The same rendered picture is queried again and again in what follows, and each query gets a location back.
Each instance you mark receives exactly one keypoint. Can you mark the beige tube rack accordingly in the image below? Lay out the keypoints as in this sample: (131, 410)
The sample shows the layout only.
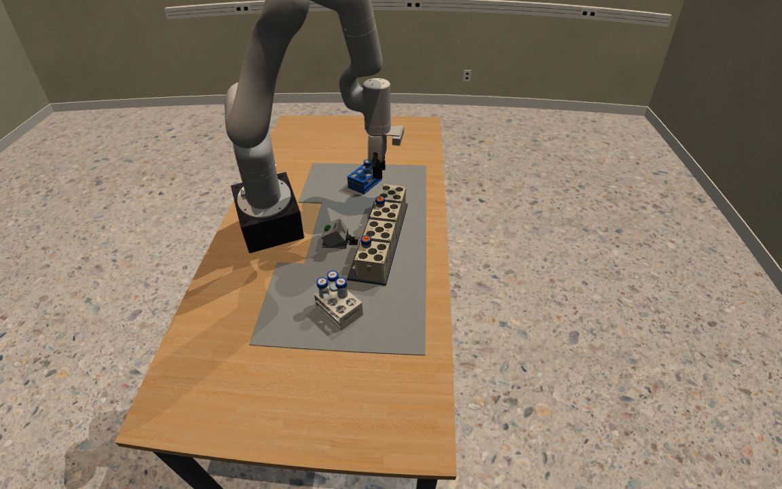
(346, 313)

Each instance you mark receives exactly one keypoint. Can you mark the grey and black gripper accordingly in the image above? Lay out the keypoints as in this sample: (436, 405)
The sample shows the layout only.
(377, 146)

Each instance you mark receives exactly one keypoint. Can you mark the beige bucket adapter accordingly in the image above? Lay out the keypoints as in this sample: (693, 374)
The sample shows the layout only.
(373, 263)
(392, 192)
(382, 231)
(390, 212)

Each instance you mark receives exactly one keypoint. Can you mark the blue tube rack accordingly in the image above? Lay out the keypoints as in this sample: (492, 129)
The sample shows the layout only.
(359, 183)

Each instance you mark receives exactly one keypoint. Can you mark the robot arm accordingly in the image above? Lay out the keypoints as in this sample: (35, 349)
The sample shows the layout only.
(247, 124)

